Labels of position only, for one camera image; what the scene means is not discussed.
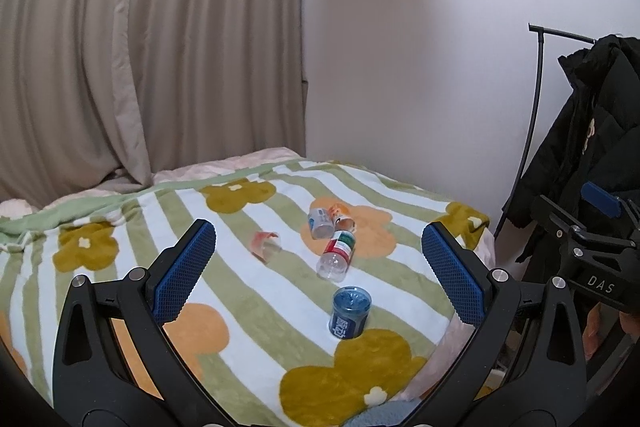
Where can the green striped flower blanket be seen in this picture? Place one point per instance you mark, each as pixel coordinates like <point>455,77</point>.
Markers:
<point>250,281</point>

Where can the beige curtain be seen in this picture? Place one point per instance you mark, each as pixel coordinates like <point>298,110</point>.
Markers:
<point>106,93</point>

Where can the black clothes rack pole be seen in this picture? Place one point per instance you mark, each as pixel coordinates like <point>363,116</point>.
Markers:
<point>541,33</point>

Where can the person's right hand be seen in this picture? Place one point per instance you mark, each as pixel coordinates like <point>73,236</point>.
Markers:
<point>600,322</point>

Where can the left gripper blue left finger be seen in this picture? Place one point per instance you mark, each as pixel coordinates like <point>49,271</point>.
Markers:
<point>157,299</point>

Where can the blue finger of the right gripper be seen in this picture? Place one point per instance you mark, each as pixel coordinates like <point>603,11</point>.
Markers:
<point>600,199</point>

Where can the red green label clear cup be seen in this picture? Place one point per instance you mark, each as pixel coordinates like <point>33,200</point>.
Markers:
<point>334,262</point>

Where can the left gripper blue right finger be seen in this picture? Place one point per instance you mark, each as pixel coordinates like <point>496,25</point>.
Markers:
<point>479,300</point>

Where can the blue white label clear cup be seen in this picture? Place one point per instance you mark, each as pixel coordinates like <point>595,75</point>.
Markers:
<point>320,223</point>

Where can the black jacket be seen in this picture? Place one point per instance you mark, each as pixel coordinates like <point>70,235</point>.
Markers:
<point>595,138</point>

